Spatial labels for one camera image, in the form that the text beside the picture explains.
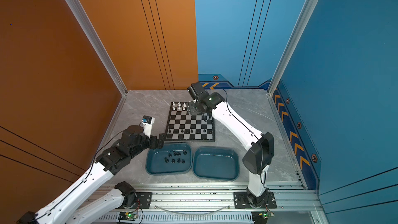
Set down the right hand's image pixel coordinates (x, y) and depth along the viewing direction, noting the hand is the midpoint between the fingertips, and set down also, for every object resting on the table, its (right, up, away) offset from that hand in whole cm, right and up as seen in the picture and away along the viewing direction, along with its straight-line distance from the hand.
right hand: (194, 107), depth 81 cm
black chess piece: (-16, -29, +3) cm, 33 cm away
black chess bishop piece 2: (-12, -30, +4) cm, 32 cm away
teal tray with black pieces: (-12, -28, +4) cm, 31 cm away
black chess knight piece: (-12, -27, +6) cm, 30 cm away
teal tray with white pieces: (+11, -31, +2) cm, 33 cm away
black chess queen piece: (-6, -26, +6) cm, 27 cm away
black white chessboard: (-9, -13, +17) cm, 23 cm away
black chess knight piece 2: (-9, -30, +4) cm, 31 cm away
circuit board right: (+34, -48, -12) cm, 60 cm away
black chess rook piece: (-15, -27, +6) cm, 32 cm away
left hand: (-17, -12, -5) cm, 22 cm away
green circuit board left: (-28, -50, -11) cm, 58 cm away
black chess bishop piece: (-9, -27, +6) cm, 29 cm away
